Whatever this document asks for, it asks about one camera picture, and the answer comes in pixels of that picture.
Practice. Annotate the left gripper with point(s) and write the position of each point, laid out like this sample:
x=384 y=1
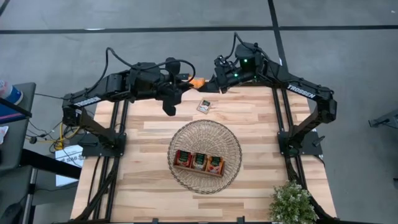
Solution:
x=169 y=93

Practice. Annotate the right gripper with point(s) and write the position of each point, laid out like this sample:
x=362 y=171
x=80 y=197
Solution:
x=230 y=77

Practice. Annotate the orange peach tea packet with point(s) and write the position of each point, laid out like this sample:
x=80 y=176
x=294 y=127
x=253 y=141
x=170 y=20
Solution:
x=215 y=165
x=198 y=82

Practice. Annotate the beige green-banded tea packet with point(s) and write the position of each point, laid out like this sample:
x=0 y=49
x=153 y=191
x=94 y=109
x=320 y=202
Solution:
x=204 y=106
x=199 y=161

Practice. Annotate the red strawberry tea packet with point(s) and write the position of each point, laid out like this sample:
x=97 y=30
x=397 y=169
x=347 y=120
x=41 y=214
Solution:
x=183 y=158

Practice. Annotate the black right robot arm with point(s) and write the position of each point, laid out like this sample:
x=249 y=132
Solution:
x=311 y=93

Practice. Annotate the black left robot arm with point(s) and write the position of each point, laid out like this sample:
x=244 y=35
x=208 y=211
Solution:
x=93 y=99

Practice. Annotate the black bar-shaped device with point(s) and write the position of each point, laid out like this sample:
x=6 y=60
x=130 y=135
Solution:
x=185 y=76

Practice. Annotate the wooden three-compartment box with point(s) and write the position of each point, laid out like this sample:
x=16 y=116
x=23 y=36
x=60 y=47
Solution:
x=199 y=172

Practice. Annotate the round woven placemat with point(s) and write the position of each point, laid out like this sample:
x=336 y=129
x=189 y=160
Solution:
x=203 y=186

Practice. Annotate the black lever knob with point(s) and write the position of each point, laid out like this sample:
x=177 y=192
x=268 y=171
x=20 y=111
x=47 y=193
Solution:
x=318 y=140

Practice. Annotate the white printed cardboard box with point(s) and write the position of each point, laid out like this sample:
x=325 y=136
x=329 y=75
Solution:
x=70 y=152

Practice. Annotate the potted white-flowered plant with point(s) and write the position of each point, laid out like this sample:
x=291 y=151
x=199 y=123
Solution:
x=292 y=205

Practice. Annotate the black floor beam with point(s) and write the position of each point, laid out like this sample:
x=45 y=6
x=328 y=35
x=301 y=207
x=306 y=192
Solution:
x=46 y=163

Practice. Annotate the black slanted bar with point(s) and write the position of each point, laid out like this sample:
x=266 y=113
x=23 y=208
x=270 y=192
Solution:
x=15 y=108

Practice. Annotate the blue and white container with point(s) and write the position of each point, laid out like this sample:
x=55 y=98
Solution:
x=11 y=93

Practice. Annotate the black floor stand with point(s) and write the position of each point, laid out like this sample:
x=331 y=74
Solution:
x=385 y=119

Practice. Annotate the grey side desk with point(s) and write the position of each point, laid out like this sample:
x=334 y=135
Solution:
x=15 y=146

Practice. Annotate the grey low desk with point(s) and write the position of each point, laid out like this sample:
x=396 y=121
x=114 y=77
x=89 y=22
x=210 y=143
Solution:
x=15 y=186

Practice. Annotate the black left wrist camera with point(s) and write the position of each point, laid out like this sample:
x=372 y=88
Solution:
x=173 y=67

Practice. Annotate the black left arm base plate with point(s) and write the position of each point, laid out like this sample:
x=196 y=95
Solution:
x=90 y=149

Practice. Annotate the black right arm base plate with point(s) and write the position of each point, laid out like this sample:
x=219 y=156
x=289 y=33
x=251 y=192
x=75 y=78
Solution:
x=314 y=149

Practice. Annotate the black aluminium table frame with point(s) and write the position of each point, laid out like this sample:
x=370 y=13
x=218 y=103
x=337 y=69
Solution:
x=111 y=193

